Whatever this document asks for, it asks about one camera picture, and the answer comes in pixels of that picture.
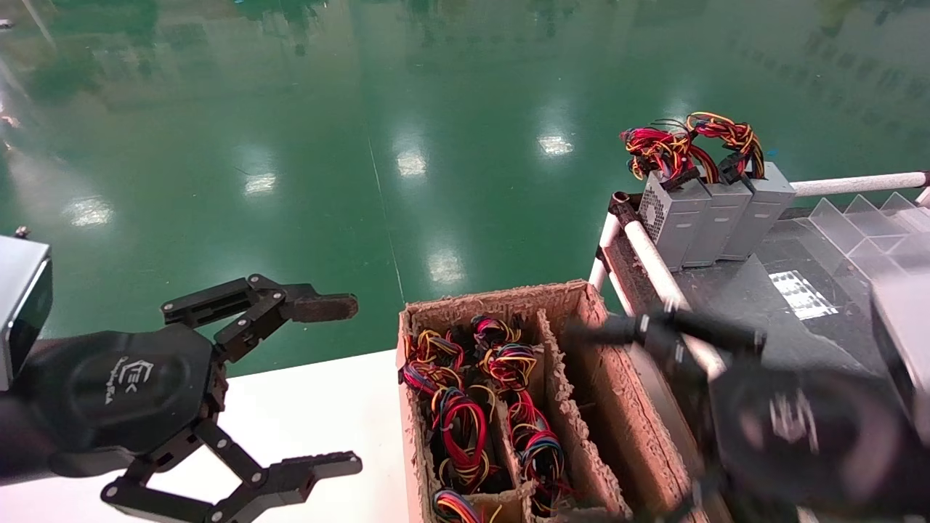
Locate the short cardboard divider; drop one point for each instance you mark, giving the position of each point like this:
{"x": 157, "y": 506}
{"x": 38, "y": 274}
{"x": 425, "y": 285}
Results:
{"x": 508, "y": 505}

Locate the clear acrylic divider rack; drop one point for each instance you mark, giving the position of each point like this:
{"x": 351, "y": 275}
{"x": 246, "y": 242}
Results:
{"x": 864, "y": 225}

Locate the white crossbar pipe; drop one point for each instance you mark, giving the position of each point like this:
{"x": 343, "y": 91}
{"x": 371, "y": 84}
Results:
{"x": 857, "y": 184}

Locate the black pipe connector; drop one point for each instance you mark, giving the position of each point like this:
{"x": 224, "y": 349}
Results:
{"x": 623, "y": 207}

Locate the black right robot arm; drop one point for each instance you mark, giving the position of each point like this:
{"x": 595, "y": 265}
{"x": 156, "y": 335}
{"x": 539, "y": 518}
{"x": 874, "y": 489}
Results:
{"x": 917, "y": 479}

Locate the brown cardboard box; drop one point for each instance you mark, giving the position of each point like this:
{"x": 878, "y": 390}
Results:
{"x": 617, "y": 407}

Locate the short white frame pipe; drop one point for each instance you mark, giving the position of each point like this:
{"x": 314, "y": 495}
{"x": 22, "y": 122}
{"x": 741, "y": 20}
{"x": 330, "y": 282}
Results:
{"x": 603, "y": 247}

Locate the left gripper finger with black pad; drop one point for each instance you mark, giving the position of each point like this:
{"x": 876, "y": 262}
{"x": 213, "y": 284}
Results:
{"x": 316, "y": 466}

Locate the black conveyor belt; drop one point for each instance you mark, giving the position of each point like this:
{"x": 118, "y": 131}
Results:
{"x": 770, "y": 290}

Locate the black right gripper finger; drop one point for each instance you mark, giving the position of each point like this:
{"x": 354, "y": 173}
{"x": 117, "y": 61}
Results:
{"x": 701, "y": 497}
{"x": 625, "y": 328}

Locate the long white rail pipe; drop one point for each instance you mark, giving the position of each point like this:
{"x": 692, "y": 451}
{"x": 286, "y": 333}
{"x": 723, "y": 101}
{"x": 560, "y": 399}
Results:
{"x": 647, "y": 250}

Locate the long cardboard divider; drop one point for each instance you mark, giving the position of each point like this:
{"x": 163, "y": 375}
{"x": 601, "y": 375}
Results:
{"x": 574, "y": 436}

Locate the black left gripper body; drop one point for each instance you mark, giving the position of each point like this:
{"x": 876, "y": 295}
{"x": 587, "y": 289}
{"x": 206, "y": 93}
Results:
{"x": 127, "y": 388}

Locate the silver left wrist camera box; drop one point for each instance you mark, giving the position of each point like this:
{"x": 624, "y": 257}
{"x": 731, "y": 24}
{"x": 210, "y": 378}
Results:
{"x": 18, "y": 305}

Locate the grey power supply leftmost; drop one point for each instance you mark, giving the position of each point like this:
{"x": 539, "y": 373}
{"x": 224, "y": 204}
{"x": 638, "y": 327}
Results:
{"x": 676, "y": 225}

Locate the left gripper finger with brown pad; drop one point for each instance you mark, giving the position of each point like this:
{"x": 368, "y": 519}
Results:
{"x": 327, "y": 307}

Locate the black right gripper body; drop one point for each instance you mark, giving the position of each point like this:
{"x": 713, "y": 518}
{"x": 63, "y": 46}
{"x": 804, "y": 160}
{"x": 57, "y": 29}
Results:
{"x": 799, "y": 428}

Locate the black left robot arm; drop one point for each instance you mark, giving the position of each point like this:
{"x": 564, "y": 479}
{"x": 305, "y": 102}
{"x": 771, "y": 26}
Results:
{"x": 18, "y": 443}

